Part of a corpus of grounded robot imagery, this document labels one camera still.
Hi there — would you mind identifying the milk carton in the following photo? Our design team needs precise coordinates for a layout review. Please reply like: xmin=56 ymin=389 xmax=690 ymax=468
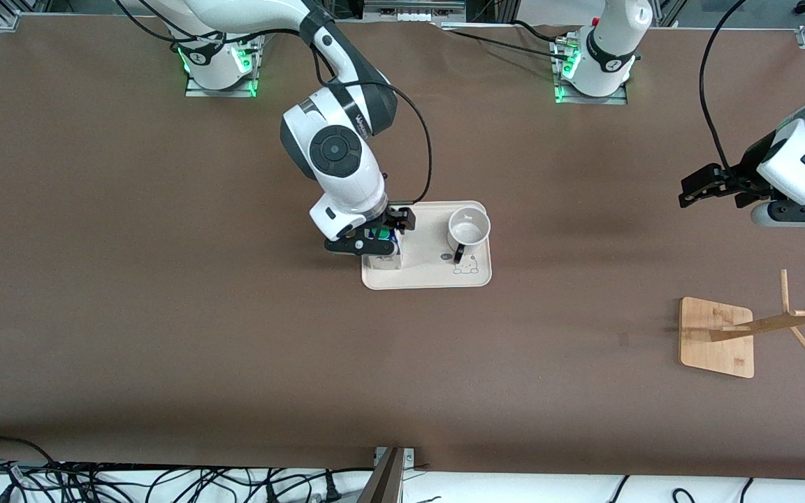
xmin=363 ymin=227 xmax=407 ymax=272

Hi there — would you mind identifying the white cup with black handle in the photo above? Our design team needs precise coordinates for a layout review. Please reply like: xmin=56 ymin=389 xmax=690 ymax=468
xmin=447 ymin=207 xmax=492 ymax=265

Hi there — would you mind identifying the white tray with bear print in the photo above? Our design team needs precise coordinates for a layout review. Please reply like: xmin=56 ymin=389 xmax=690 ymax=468
xmin=361 ymin=201 xmax=493 ymax=291

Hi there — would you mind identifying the wooden mug stand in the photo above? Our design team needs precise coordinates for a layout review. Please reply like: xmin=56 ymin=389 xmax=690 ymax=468
xmin=679 ymin=269 xmax=805 ymax=379

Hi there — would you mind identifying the dark metal bar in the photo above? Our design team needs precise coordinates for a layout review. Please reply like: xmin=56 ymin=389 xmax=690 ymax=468
xmin=357 ymin=447 xmax=405 ymax=503

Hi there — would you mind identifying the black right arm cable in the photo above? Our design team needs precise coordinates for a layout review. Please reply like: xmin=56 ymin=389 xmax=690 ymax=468
xmin=312 ymin=45 xmax=433 ymax=207

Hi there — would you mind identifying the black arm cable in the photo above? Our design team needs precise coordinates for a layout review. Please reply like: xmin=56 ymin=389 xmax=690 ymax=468
xmin=312 ymin=45 xmax=433 ymax=207
xmin=699 ymin=0 xmax=749 ymax=172

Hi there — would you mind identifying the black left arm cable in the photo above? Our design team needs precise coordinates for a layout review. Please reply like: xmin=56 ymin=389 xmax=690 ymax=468
xmin=699 ymin=0 xmax=749 ymax=172

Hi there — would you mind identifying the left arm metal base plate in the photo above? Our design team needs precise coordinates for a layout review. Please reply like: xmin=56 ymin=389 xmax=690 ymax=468
xmin=551 ymin=38 xmax=630 ymax=105

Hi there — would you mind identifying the black cable on table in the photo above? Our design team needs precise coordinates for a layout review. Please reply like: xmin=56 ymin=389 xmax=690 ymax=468
xmin=440 ymin=20 xmax=574 ymax=64

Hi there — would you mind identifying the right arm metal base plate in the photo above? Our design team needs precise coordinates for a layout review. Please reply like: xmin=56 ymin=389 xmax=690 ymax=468
xmin=184 ymin=38 xmax=261 ymax=99

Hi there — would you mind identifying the small metal bracket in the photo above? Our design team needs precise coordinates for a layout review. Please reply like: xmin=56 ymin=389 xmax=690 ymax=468
xmin=373 ymin=446 xmax=416 ymax=483

